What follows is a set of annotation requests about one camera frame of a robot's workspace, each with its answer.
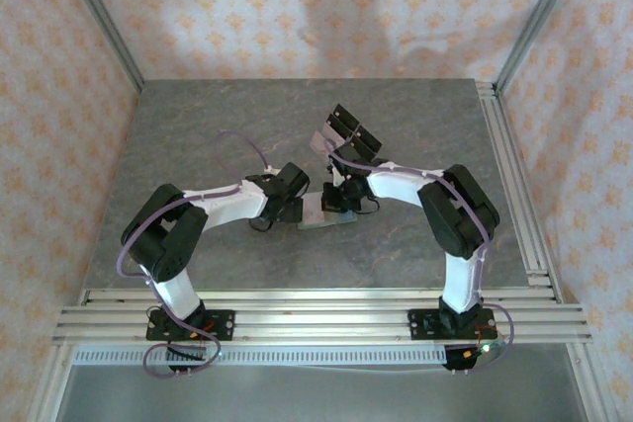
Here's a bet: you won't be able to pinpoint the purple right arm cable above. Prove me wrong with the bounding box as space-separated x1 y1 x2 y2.
321 136 519 375

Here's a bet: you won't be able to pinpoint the grey metal sheet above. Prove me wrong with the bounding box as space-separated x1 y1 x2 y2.
56 364 592 422

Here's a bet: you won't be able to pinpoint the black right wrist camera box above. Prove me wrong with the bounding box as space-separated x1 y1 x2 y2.
338 144 390 170

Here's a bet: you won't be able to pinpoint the patterned backdrop cloth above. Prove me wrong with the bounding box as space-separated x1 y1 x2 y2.
0 0 633 422

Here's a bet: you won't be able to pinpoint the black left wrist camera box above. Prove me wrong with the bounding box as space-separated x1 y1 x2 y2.
274 161 313 199

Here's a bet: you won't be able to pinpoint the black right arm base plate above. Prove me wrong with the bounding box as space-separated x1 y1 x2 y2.
407 307 496 342

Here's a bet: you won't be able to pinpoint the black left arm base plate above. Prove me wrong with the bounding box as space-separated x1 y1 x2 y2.
145 309 236 343

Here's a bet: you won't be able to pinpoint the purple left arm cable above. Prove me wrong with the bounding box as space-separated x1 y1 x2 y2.
115 129 278 380

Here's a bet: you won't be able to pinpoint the aluminium frame leg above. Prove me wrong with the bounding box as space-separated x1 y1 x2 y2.
27 344 75 422
565 342 622 422

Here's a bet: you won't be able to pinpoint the green card holder wallet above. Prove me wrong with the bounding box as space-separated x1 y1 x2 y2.
296 194 359 232

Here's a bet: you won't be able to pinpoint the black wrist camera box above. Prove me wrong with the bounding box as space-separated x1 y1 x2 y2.
274 161 313 199
338 144 390 170

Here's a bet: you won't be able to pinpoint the aluminium frame post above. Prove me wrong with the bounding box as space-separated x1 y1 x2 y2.
55 0 146 96
493 0 589 96

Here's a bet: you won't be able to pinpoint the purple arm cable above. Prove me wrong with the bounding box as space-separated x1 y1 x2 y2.
321 136 519 375
115 129 278 380

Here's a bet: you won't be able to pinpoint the black gold-lined card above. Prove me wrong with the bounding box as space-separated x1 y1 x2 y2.
352 124 386 153
345 136 376 159
325 114 355 140

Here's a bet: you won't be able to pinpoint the aluminium mounting rails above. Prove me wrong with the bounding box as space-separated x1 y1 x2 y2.
51 287 593 347

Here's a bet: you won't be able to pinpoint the aluminium side rails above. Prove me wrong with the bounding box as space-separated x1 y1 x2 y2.
476 79 564 305

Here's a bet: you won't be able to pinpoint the white VIP card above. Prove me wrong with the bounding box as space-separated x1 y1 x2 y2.
303 196 327 223
310 130 337 152

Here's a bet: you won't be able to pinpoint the white slotted cable tray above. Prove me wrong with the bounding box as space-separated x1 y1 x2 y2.
72 346 449 368

